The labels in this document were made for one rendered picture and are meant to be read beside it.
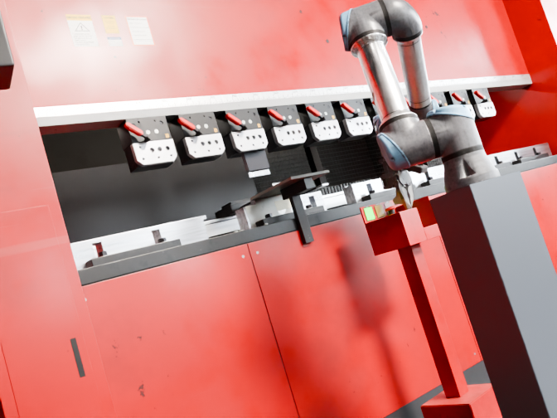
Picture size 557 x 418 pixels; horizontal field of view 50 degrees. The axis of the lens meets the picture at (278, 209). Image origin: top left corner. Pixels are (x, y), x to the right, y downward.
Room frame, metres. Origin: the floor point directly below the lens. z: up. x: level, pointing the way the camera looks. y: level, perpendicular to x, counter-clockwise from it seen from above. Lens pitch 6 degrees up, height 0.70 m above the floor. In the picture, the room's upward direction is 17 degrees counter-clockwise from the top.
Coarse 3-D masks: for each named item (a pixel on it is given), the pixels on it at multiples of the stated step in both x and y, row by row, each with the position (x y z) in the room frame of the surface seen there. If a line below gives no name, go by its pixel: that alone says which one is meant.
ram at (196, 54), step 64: (64, 0) 1.87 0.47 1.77; (128, 0) 2.01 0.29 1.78; (192, 0) 2.18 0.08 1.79; (256, 0) 2.37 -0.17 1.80; (320, 0) 2.59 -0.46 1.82; (448, 0) 3.21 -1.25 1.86; (64, 64) 1.83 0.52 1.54; (128, 64) 1.97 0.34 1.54; (192, 64) 2.12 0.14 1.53; (256, 64) 2.30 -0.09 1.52; (320, 64) 2.52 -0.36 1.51; (448, 64) 3.08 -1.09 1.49; (512, 64) 3.46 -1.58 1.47; (64, 128) 1.83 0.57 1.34
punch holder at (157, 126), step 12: (132, 120) 1.94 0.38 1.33; (144, 120) 1.97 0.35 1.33; (156, 120) 1.99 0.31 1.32; (120, 132) 1.97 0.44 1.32; (144, 132) 1.96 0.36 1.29; (156, 132) 1.99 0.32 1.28; (168, 132) 2.01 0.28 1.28; (132, 144) 1.93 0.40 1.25; (144, 144) 1.95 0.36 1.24; (156, 144) 1.97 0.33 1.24; (168, 144) 2.00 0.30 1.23; (132, 156) 1.95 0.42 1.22; (144, 156) 1.94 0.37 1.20; (156, 156) 1.97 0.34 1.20; (168, 156) 1.99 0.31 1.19; (132, 168) 1.97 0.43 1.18; (144, 168) 1.99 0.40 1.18; (156, 168) 2.04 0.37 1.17
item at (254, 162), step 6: (246, 156) 2.23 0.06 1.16; (252, 156) 2.25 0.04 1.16; (258, 156) 2.26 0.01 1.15; (264, 156) 2.28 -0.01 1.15; (246, 162) 2.23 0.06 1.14; (252, 162) 2.24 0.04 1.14; (258, 162) 2.26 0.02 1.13; (264, 162) 2.28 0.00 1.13; (246, 168) 2.24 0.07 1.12; (252, 168) 2.24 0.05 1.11; (258, 168) 2.25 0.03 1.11; (264, 168) 2.27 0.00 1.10; (252, 174) 2.24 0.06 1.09; (258, 174) 2.26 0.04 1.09; (264, 174) 2.28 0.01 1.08
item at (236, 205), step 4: (240, 200) 2.42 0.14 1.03; (244, 200) 2.43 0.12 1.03; (248, 200) 2.44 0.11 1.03; (228, 204) 2.41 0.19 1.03; (232, 204) 2.38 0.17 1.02; (236, 204) 2.39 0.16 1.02; (240, 204) 2.40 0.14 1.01; (244, 204) 2.41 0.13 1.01; (248, 204) 2.35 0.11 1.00; (224, 208) 2.41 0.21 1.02; (228, 208) 2.39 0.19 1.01; (232, 208) 2.38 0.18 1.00; (236, 208) 2.39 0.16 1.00; (220, 212) 2.44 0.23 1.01; (224, 212) 2.42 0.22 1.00; (228, 212) 2.40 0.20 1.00; (232, 212) 2.38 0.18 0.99; (220, 216) 2.45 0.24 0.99; (224, 216) 2.43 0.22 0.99
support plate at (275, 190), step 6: (306, 174) 2.03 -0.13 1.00; (312, 174) 2.05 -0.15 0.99; (318, 174) 2.07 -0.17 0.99; (324, 174) 2.11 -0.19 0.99; (288, 180) 2.00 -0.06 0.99; (294, 180) 2.03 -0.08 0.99; (312, 180) 2.17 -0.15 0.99; (276, 186) 2.06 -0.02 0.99; (282, 186) 2.08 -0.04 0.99; (264, 192) 2.12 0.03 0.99; (270, 192) 2.15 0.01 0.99; (276, 192) 2.20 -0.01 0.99; (252, 198) 2.18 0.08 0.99; (258, 198) 2.21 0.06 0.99
